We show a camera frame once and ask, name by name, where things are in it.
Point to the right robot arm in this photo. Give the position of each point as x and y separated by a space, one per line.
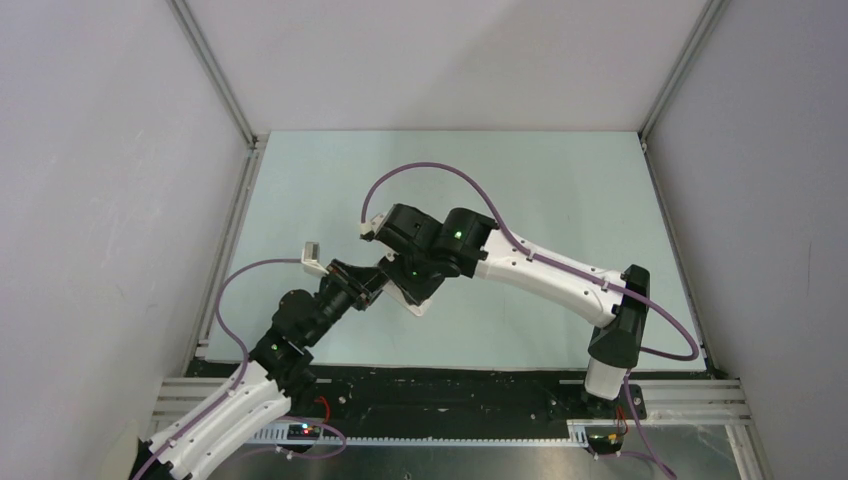
423 252

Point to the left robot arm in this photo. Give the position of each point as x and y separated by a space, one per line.
271 376

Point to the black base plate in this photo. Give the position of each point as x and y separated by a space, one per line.
426 401

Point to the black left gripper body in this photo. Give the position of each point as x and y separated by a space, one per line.
342 283

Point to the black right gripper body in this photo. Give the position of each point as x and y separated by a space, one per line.
412 273

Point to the white remote control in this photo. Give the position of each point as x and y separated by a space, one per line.
410 289

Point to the aluminium frame rail left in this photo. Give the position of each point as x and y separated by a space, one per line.
229 204

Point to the white cable duct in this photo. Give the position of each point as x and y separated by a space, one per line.
284 434

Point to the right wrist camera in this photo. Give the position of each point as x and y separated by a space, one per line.
370 228

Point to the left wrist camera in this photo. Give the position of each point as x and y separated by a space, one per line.
310 260

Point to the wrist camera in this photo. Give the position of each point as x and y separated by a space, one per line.
370 228
310 260

